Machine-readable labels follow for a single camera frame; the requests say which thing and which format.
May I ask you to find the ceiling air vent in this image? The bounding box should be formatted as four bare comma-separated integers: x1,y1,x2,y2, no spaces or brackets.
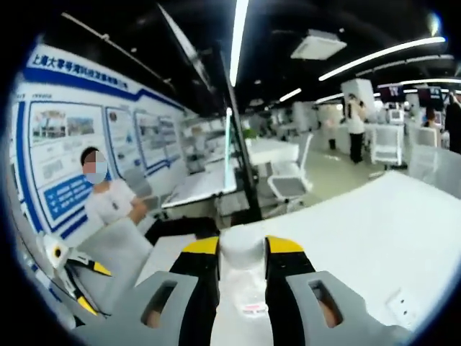
290,30,347,61

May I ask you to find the ceiling light strip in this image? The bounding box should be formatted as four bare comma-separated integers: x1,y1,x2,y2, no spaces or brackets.
318,35,447,82
229,0,250,87

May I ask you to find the hanging display screen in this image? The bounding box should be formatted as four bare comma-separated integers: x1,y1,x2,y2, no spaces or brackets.
377,83,405,103
416,86,444,106

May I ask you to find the white table socket panel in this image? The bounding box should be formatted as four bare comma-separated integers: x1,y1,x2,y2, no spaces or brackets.
386,287,419,332

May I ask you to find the clear water bottle red label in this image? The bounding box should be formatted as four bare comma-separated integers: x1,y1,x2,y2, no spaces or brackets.
210,226,274,346

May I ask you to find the white tabletop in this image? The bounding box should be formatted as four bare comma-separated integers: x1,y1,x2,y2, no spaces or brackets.
136,170,461,346

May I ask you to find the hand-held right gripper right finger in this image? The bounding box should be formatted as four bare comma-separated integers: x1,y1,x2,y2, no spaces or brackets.
264,234,419,346

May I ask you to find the white storage shelf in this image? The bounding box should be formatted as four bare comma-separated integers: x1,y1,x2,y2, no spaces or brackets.
179,115,231,174

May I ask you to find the blue white wall display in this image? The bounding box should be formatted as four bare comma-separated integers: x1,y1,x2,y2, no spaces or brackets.
13,43,189,239

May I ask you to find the white mesh office chair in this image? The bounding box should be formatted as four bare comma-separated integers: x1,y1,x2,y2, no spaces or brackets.
267,132,315,207

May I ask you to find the black stand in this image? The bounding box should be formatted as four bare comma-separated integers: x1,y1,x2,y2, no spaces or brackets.
146,50,264,247

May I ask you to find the white side desk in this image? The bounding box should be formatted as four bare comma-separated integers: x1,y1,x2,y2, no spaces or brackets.
161,157,239,210

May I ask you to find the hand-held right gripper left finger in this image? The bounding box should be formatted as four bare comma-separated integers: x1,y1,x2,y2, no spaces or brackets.
75,236,221,346

